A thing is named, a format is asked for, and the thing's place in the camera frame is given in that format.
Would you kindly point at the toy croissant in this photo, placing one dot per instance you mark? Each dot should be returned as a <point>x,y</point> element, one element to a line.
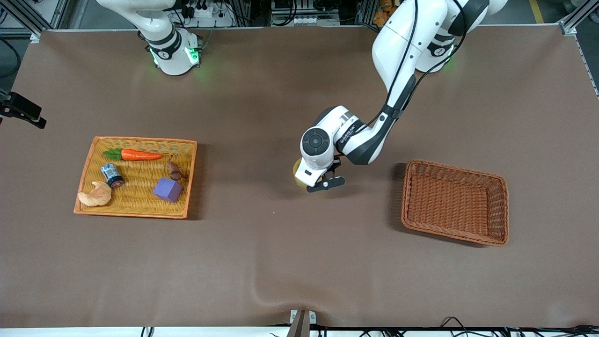
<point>96,197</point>

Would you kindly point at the yellow tape roll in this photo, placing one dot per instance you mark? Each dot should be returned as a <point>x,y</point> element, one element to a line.
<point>296,171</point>

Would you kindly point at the small brown toy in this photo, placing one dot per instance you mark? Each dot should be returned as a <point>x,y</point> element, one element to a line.
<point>175,172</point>

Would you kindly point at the small blue white can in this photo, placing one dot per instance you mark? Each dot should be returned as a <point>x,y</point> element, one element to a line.
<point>112,174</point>

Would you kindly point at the orange toy carrot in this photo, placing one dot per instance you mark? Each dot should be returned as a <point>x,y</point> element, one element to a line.
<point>140,155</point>

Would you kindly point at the bag of orange breads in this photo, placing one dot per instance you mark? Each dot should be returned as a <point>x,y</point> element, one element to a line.
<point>381,7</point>

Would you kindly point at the white connector block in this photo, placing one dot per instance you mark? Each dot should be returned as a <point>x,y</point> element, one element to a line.
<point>306,21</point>

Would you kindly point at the white power strip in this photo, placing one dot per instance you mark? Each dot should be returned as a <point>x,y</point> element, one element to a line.
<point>210,18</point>

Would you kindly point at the purple cube block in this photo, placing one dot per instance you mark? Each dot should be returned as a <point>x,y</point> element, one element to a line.
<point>167,190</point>

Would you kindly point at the brown wicker basket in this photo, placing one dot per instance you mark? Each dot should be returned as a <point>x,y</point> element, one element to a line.
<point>444,206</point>

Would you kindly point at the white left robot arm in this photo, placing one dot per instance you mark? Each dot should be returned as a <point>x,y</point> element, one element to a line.
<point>398,42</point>

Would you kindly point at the brown table cover sheet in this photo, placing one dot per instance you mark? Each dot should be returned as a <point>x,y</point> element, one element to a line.
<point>234,117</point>

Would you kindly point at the grey table clamp bracket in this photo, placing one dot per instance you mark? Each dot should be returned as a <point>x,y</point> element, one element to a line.
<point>302,323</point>

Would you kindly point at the yellow wicker tray orange rim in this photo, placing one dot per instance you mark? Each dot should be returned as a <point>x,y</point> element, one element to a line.
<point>140,206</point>

